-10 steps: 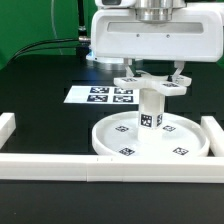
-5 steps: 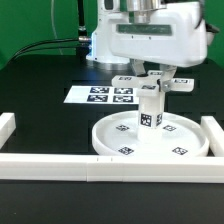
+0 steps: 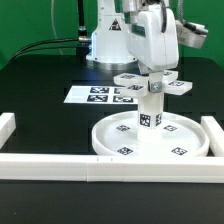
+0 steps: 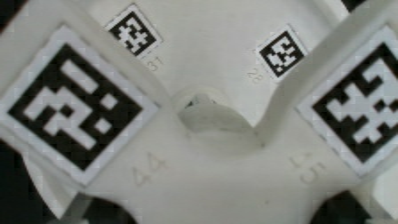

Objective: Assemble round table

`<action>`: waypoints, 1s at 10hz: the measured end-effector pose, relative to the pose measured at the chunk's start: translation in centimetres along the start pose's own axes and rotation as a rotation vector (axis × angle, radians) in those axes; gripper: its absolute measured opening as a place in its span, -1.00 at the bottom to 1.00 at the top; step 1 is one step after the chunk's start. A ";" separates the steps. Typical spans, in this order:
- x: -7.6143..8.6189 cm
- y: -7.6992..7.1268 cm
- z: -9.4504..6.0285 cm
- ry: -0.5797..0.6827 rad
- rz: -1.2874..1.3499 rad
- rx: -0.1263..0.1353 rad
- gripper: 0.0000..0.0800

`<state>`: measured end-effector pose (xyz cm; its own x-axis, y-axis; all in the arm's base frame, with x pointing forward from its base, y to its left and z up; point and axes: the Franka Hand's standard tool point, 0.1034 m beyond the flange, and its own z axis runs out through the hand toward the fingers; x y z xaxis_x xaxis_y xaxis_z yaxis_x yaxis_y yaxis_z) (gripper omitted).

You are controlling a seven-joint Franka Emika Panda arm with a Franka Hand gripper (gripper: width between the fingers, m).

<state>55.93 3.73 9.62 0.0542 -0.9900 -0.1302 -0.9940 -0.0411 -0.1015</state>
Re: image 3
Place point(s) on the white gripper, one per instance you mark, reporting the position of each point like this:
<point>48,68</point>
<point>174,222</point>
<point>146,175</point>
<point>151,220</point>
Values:
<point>155,49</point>

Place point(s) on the white cross-shaped table base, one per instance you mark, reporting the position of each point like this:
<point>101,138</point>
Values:
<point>138,86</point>

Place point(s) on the white round table top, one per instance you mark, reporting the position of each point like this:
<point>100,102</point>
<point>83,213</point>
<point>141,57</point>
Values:
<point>176,137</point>

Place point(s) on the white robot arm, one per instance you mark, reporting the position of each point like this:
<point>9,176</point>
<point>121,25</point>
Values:
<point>188,33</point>

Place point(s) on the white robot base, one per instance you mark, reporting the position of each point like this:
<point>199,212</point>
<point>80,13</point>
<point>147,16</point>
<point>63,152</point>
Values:
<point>108,49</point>

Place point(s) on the white marker sheet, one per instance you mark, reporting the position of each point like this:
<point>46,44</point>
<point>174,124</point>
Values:
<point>97,95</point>

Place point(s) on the black vertical pole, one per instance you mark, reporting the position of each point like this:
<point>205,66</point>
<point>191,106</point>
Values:
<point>81,19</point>

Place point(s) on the white U-shaped fence frame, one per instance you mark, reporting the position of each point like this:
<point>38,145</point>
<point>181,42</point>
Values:
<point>55,167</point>

